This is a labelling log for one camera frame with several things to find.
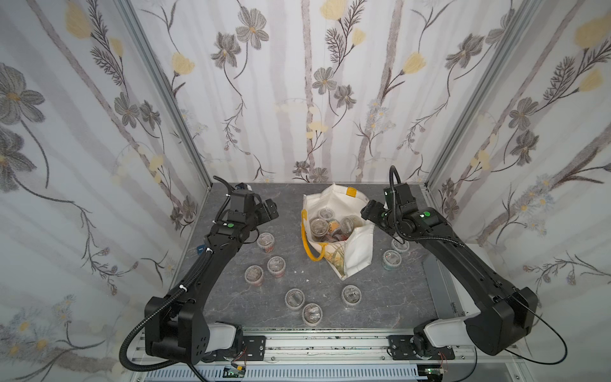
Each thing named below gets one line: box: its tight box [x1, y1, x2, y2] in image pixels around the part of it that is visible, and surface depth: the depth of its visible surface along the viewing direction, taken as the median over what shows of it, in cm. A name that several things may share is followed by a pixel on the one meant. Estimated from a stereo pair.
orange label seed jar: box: [328, 218, 341, 234], surface depth 100 cm
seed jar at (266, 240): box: [256, 231, 275, 254], surface depth 95 cm
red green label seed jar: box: [284, 288, 306, 310], surface depth 81 cm
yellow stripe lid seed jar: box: [341, 284, 362, 307], surface depth 81 cm
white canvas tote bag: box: [301, 183, 376, 281], surface depth 92 cm
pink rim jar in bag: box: [318, 207, 335, 221], surface depth 103 cm
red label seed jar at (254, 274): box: [244, 265, 265, 287], surface depth 86 cm
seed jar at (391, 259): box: [381, 249, 402, 271], surface depth 90 cm
